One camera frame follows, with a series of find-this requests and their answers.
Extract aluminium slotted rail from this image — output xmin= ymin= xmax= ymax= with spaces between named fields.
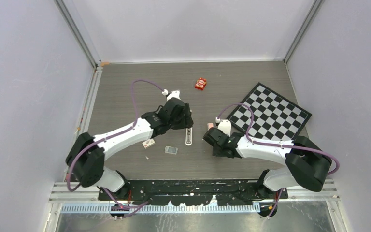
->
xmin=60 ymin=203 xmax=260 ymax=214

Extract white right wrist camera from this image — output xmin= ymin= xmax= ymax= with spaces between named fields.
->
xmin=215 ymin=117 xmax=232 ymax=136

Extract pink white stapler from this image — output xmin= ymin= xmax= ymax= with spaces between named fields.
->
xmin=207 ymin=123 xmax=214 ymax=130

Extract cream beige stapler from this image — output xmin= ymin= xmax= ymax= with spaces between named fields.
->
xmin=185 ymin=128 xmax=192 ymax=146

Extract white staple box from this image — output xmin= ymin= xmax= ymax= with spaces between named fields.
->
xmin=142 ymin=138 xmax=155 ymax=149

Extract black white chessboard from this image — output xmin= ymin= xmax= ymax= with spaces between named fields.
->
xmin=227 ymin=83 xmax=312 ymax=141

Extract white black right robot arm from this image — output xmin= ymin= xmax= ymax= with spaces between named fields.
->
xmin=203 ymin=128 xmax=332 ymax=199

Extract silver staple box tray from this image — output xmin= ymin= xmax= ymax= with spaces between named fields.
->
xmin=164 ymin=146 xmax=178 ymax=155

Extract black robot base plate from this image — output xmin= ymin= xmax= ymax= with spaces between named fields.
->
xmin=98 ymin=178 xmax=288 ymax=206

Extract red toy car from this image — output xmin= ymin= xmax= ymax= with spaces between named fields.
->
xmin=194 ymin=78 xmax=207 ymax=91

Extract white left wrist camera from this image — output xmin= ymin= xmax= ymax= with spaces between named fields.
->
xmin=161 ymin=89 xmax=181 ymax=102

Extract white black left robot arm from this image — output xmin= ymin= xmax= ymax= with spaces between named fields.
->
xmin=65 ymin=98 xmax=193 ymax=200

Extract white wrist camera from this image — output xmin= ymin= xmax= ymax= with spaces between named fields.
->
xmin=215 ymin=117 xmax=232 ymax=136
xmin=161 ymin=89 xmax=181 ymax=102

